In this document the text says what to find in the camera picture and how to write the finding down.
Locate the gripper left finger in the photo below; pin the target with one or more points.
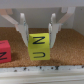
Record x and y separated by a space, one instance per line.
23 30

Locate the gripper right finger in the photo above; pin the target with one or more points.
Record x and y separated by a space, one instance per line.
53 28

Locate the pink block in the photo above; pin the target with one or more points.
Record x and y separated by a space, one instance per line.
4 51

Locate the yellow block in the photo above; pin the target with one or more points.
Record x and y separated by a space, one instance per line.
38 46

